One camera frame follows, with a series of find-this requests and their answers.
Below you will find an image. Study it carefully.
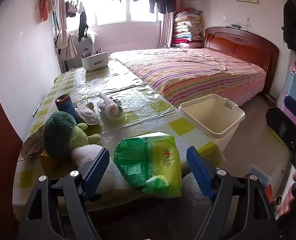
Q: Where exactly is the cream plastic bin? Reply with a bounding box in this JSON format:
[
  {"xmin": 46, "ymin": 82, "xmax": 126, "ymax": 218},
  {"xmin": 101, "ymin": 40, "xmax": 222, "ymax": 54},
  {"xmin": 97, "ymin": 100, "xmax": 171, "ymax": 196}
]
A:
[{"xmin": 178, "ymin": 94, "xmax": 246, "ymax": 155}]

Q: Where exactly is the hanging black garment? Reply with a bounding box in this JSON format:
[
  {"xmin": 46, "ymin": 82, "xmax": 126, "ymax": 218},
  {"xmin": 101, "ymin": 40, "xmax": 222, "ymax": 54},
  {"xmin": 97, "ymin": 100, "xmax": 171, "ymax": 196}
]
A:
[{"xmin": 78, "ymin": 10, "xmax": 89, "ymax": 42}]

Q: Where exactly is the white storage box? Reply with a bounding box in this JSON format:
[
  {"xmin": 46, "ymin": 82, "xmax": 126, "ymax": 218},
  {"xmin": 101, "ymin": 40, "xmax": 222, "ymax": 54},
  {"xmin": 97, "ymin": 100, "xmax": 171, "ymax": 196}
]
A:
[{"xmin": 81, "ymin": 51, "xmax": 110, "ymax": 71}]

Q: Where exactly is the blue storage bin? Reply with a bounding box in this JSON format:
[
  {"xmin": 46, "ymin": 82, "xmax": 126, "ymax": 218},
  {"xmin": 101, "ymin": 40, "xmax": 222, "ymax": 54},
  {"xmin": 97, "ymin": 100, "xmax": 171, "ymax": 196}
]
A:
[{"xmin": 276, "ymin": 71, "xmax": 296, "ymax": 130}]

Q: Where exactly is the small clear plastic box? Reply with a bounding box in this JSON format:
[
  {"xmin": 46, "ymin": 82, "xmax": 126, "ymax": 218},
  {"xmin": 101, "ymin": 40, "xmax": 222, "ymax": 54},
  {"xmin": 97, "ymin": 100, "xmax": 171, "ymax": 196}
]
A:
[{"xmin": 247, "ymin": 164, "xmax": 272, "ymax": 188}]

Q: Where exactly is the wooden headboard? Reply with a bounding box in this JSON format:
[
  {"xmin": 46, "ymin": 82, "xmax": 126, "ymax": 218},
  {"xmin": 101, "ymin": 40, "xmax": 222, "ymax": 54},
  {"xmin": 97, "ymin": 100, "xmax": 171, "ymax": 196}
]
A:
[{"xmin": 203, "ymin": 26, "xmax": 280, "ymax": 94}]

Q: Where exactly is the pink straight curtain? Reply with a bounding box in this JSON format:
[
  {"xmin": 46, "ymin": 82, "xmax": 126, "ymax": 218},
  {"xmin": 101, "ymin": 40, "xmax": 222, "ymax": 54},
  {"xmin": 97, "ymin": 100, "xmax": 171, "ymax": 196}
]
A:
[{"xmin": 159, "ymin": 0, "xmax": 186, "ymax": 48}]

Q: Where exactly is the small laundry hanger with socks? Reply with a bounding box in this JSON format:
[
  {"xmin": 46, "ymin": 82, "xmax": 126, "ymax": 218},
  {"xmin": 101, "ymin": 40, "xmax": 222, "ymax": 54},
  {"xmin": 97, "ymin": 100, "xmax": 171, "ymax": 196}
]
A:
[{"xmin": 65, "ymin": 0, "xmax": 85, "ymax": 18}]

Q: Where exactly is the green and white plush toy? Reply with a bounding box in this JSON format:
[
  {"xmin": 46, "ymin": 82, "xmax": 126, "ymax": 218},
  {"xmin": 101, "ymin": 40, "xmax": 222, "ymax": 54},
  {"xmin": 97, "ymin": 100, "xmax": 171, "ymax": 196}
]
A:
[{"xmin": 42, "ymin": 111, "xmax": 131, "ymax": 195}]

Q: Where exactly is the bed with striped sheet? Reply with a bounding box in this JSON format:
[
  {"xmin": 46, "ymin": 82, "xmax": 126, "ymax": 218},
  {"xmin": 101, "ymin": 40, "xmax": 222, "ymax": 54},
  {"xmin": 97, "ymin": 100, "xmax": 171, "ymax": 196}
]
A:
[{"xmin": 109, "ymin": 47, "xmax": 267, "ymax": 107}]

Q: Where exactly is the white printed cardboard box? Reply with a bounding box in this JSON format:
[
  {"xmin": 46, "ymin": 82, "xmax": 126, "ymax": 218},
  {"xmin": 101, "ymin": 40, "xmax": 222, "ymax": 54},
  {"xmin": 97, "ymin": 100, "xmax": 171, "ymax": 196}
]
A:
[{"xmin": 19, "ymin": 127, "xmax": 47, "ymax": 159}]

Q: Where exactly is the dark red door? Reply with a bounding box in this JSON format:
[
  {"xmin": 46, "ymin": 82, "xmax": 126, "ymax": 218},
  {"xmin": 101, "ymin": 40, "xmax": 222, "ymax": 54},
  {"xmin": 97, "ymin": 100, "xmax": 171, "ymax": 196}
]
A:
[{"xmin": 0, "ymin": 67, "xmax": 24, "ymax": 240}]

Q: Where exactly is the brown bottle with blue label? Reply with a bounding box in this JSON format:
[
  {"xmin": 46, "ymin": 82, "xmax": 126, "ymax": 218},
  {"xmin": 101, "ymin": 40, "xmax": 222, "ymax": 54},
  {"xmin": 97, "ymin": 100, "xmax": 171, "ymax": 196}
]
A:
[{"xmin": 55, "ymin": 94, "xmax": 79, "ymax": 123}]

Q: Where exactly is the white cabinet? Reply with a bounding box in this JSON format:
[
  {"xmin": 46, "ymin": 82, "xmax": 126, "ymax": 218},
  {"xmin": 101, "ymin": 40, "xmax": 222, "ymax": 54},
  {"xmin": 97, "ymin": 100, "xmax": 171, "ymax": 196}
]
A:
[{"xmin": 77, "ymin": 34, "xmax": 98, "ymax": 55}]

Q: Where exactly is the pink tied-back curtain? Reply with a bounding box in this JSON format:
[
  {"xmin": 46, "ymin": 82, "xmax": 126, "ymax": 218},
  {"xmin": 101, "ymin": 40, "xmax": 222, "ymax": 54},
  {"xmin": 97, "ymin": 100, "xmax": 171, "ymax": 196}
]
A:
[{"xmin": 54, "ymin": 0, "xmax": 78, "ymax": 60}]

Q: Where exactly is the orange cloth on wall hook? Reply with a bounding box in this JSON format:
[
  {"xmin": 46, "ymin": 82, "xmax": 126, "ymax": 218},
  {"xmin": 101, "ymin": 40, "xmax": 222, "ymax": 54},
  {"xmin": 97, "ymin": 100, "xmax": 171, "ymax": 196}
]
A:
[{"xmin": 39, "ymin": 0, "xmax": 54, "ymax": 22}]

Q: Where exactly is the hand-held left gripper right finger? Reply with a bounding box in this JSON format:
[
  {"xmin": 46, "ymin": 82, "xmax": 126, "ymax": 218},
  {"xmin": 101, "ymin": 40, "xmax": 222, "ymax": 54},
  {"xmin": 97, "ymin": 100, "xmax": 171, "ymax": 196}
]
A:
[{"xmin": 186, "ymin": 145, "xmax": 279, "ymax": 240}]

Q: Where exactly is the white roll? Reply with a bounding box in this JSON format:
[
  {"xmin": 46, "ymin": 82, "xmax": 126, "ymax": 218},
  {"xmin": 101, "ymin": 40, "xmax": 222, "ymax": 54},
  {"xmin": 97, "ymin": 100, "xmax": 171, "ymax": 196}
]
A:
[{"xmin": 97, "ymin": 92, "xmax": 125, "ymax": 121}]

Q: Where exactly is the green plastic snack bag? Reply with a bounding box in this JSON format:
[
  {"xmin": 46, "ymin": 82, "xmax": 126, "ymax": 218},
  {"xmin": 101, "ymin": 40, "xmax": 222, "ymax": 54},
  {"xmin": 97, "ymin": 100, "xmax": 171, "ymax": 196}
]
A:
[{"xmin": 114, "ymin": 132, "xmax": 183, "ymax": 197}]

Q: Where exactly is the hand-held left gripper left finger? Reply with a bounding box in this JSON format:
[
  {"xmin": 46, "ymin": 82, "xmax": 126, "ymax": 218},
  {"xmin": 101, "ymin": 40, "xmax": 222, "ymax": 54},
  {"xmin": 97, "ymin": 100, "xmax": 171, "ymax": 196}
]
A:
[{"xmin": 17, "ymin": 147, "xmax": 111, "ymax": 240}]

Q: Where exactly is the stack of folded quilts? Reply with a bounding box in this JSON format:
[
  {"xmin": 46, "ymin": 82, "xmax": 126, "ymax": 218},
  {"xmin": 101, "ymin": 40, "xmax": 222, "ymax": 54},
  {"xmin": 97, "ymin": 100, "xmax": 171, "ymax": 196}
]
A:
[{"xmin": 172, "ymin": 7, "xmax": 205, "ymax": 48}]

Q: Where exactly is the table with green checked cover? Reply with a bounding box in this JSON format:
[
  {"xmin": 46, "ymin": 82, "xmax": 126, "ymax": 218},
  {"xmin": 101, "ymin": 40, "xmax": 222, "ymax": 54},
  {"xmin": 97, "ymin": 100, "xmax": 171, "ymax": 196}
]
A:
[{"xmin": 13, "ymin": 59, "xmax": 223, "ymax": 213}]

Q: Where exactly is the person's right hand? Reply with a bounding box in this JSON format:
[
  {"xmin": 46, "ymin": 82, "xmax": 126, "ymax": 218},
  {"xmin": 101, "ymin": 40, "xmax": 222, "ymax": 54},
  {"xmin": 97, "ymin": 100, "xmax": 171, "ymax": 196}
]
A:
[{"xmin": 280, "ymin": 172, "xmax": 296, "ymax": 219}]

